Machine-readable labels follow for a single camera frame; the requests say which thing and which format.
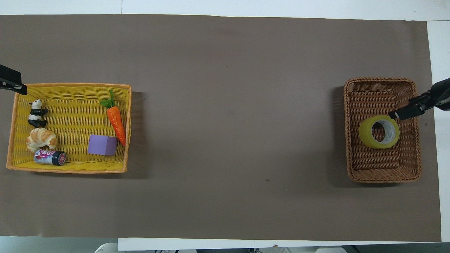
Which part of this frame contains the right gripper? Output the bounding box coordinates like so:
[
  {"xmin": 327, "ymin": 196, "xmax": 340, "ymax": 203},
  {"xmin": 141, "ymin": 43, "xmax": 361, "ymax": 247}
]
[{"xmin": 429, "ymin": 78, "xmax": 450, "ymax": 111}]

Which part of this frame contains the yellow tape roll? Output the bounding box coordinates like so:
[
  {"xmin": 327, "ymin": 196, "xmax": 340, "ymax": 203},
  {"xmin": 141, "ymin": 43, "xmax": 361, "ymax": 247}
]
[{"xmin": 358, "ymin": 115, "xmax": 400, "ymax": 149}]

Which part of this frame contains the brown wicker basket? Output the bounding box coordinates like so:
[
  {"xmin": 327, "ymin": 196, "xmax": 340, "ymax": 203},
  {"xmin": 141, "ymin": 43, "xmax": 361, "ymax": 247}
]
[{"xmin": 343, "ymin": 77, "xmax": 422, "ymax": 183}]

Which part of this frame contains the yellow wicker basket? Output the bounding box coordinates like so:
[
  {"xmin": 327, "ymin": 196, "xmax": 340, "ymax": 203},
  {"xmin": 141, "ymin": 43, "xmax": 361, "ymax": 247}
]
[{"xmin": 6, "ymin": 83, "xmax": 132, "ymax": 174}]

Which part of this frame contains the toy carrot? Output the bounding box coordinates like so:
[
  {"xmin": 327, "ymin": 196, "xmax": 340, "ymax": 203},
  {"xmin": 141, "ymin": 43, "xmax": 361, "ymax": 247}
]
[{"xmin": 99, "ymin": 90, "xmax": 127, "ymax": 147}]

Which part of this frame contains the purple cube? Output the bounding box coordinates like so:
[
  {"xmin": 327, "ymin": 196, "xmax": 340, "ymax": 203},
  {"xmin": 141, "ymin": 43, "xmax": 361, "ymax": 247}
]
[{"xmin": 88, "ymin": 135, "xmax": 118, "ymax": 156}]

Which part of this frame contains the small printed can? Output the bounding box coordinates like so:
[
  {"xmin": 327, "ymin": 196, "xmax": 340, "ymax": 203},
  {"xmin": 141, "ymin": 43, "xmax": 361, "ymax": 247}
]
[{"xmin": 34, "ymin": 149, "xmax": 67, "ymax": 166}]

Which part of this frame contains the croissant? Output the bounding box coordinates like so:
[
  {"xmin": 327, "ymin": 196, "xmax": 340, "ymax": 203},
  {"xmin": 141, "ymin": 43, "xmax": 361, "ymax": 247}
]
[{"xmin": 26, "ymin": 128, "xmax": 58, "ymax": 153}]

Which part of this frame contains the panda figurine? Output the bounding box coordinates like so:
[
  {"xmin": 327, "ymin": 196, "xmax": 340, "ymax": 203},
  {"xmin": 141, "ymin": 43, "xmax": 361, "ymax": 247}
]
[{"xmin": 28, "ymin": 99, "xmax": 49, "ymax": 128}]

